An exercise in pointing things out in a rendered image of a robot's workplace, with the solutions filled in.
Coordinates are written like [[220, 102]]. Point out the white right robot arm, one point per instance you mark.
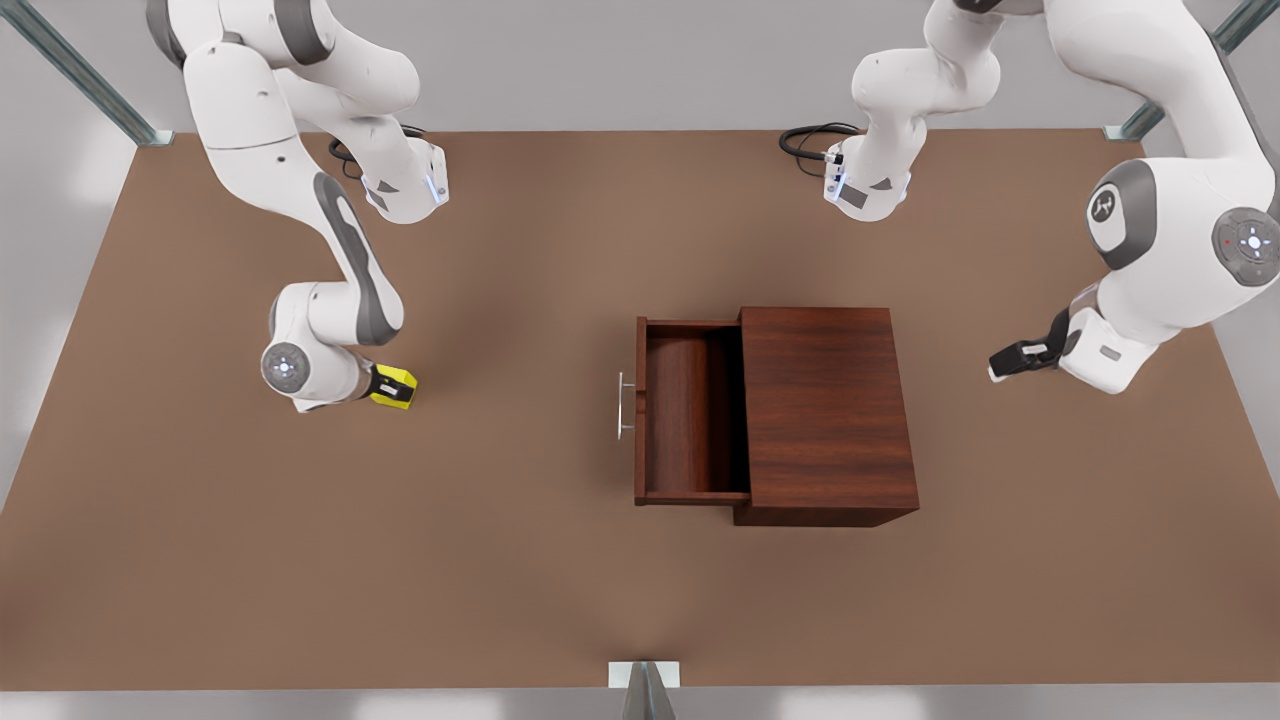
[[245, 120]]

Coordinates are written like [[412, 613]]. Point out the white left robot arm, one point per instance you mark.
[[1170, 200]]

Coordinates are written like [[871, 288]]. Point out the silver frame post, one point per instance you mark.
[[80, 75], [645, 690], [1185, 70]]

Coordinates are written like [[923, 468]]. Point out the brown wooden cabinet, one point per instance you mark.
[[825, 415]]

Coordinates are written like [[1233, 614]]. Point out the yellow block with black mark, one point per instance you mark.
[[396, 387]]

